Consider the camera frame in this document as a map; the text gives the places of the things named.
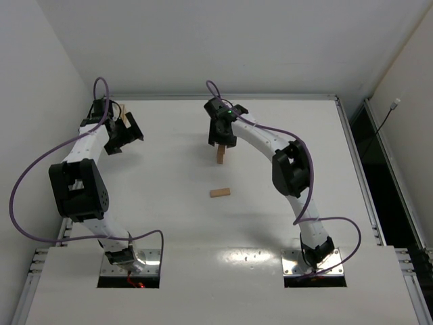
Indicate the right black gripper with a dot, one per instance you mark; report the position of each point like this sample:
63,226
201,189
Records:
222,138

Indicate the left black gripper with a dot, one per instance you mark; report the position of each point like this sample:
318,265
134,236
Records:
122,134

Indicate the transparent orange plastic box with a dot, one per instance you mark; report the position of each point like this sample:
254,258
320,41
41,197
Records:
122,115

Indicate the wood block six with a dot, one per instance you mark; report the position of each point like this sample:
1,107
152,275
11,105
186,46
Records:
220,192

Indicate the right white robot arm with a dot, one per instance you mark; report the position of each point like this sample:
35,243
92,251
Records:
291,167

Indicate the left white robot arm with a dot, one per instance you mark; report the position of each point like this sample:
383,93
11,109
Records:
79,190

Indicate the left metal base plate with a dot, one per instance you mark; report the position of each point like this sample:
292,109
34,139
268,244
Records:
147,265

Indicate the metal base plate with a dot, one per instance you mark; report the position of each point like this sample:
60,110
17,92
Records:
147,265
293,265

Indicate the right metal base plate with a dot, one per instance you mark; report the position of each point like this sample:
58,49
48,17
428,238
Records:
293,265

